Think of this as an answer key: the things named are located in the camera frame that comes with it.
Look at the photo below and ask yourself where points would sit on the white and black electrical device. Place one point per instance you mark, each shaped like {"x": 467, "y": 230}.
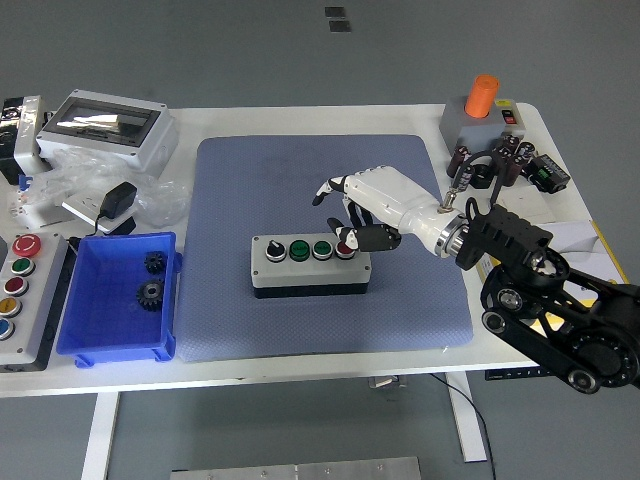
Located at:
{"x": 25, "y": 135}

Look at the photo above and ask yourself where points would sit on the orange cylinder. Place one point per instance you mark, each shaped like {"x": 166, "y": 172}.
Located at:
{"x": 481, "y": 96}

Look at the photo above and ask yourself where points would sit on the grey enclosure with clear lid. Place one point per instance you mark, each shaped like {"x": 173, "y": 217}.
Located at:
{"x": 107, "y": 132}

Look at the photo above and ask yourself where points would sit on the black table control panel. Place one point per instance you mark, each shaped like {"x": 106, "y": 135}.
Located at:
{"x": 510, "y": 374}

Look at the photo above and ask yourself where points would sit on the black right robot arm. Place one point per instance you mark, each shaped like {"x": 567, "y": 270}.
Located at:
{"x": 515, "y": 235}

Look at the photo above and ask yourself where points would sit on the blue plastic bin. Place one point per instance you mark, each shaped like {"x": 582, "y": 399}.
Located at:
{"x": 107, "y": 320}

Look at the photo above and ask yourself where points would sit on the dark brown capacitor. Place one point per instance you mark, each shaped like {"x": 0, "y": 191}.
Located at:
{"x": 501, "y": 150}
{"x": 526, "y": 151}
{"x": 455, "y": 162}
{"x": 513, "y": 171}
{"x": 510, "y": 141}

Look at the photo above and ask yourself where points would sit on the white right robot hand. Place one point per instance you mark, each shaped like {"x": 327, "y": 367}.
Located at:
{"x": 395, "y": 200}

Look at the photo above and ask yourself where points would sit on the small black gear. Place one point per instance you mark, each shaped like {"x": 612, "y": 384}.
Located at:
{"x": 155, "y": 262}

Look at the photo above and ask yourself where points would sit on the black silver-topped capacitor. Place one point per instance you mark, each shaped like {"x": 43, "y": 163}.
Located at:
{"x": 467, "y": 176}

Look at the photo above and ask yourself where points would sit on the grey-blue table mat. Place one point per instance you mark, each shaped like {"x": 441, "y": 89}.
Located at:
{"x": 280, "y": 175}

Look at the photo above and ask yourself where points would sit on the clear plastic bag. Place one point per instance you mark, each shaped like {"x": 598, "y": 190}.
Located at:
{"x": 162, "y": 200}

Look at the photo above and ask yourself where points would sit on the black power adapter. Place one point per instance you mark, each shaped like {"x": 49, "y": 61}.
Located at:
{"x": 118, "y": 199}

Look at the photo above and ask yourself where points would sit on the grey five-button control box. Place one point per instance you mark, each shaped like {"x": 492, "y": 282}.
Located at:
{"x": 32, "y": 300}

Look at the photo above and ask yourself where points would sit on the metal floor plate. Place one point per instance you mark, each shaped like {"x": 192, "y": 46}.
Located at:
{"x": 339, "y": 26}
{"x": 334, "y": 12}

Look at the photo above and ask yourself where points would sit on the white breaker with blue lever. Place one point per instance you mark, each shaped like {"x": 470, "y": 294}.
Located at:
{"x": 30, "y": 210}

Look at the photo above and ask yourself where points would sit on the metal bracket under table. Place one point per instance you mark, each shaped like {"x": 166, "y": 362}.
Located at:
{"x": 387, "y": 382}

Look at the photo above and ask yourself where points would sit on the grey switch box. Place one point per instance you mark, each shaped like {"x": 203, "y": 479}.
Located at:
{"x": 465, "y": 132}

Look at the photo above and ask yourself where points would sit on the black module with green terminals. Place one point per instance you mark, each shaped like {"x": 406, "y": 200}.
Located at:
{"x": 547, "y": 174}

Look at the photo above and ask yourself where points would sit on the grey four-button control box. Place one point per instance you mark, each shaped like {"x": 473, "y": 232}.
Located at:
{"x": 300, "y": 275}

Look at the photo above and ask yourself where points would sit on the white table leg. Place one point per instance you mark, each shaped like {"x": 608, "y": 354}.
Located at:
{"x": 100, "y": 435}
{"x": 467, "y": 425}

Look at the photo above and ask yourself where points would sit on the small black block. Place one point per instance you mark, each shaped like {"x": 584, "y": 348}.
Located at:
{"x": 126, "y": 226}

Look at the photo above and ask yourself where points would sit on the yellow and white cardboard box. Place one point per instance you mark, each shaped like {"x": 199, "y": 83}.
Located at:
{"x": 575, "y": 235}

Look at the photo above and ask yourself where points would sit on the grey metal base plate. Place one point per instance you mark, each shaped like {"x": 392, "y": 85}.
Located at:
{"x": 295, "y": 469}

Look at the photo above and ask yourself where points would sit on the white wall switch panel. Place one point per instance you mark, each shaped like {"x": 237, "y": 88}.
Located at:
{"x": 530, "y": 197}

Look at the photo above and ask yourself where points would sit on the large black gear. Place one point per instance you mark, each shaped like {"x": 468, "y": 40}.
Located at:
{"x": 150, "y": 295}

